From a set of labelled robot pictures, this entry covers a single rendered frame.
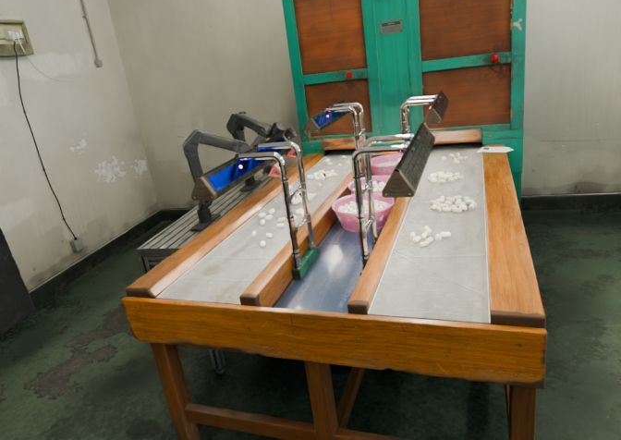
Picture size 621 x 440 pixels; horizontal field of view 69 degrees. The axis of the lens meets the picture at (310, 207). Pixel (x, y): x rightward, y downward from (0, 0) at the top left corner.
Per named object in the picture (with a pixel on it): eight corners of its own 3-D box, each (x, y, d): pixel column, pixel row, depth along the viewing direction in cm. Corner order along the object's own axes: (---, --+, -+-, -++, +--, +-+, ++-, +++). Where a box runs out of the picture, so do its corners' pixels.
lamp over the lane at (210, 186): (191, 201, 132) (186, 177, 130) (274, 151, 187) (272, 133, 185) (214, 201, 129) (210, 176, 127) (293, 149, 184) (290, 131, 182)
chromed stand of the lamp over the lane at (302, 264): (251, 277, 161) (227, 155, 147) (273, 253, 179) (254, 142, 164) (300, 280, 154) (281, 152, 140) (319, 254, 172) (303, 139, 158)
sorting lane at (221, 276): (156, 303, 143) (155, 297, 142) (325, 158, 302) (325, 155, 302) (240, 310, 133) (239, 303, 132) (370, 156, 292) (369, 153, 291)
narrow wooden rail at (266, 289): (245, 328, 135) (237, 296, 131) (371, 166, 294) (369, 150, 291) (261, 330, 133) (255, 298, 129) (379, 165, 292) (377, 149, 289)
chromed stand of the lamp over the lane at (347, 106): (329, 191, 247) (319, 109, 232) (339, 180, 264) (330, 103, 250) (363, 190, 240) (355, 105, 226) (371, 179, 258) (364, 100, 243)
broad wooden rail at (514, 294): (490, 377, 114) (490, 313, 108) (482, 174, 273) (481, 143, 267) (543, 384, 109) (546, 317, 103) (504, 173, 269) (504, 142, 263)
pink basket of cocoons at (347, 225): (326, 235, 190) (323, 213, 187) (343, 212, 213) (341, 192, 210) (390, 236, 181) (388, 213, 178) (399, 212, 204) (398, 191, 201)
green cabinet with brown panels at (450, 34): (300, 142, 304) (279, -12, 273) (324, 127, 353) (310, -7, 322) (523, 128, 257) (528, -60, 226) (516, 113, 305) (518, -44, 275)
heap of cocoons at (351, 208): (331, 231, 191) (329, 217, 189) (345, 211, 211) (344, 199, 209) (386, 232, 182) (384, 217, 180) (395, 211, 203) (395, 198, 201)
